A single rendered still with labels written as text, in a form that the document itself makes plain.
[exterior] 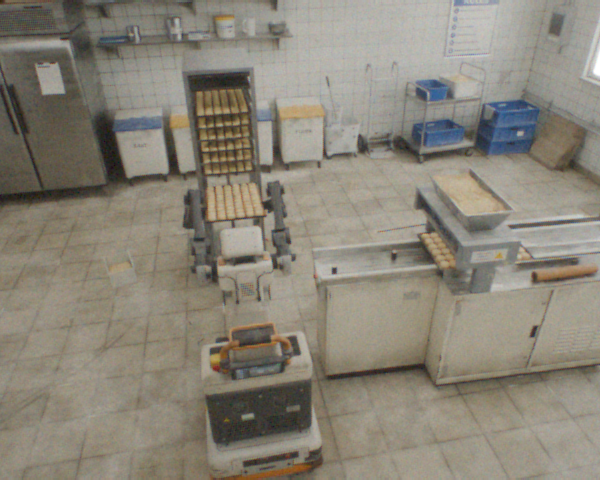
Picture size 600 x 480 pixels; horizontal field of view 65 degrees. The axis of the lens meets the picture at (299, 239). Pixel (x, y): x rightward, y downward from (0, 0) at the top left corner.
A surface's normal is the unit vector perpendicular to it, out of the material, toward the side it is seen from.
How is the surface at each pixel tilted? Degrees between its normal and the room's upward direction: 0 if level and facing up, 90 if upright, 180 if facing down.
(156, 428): 0
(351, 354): 90
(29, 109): 91
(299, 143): 92
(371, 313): 90
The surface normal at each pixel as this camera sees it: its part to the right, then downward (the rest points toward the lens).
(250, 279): 0.18, 0.40
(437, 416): -0.02, -0.84
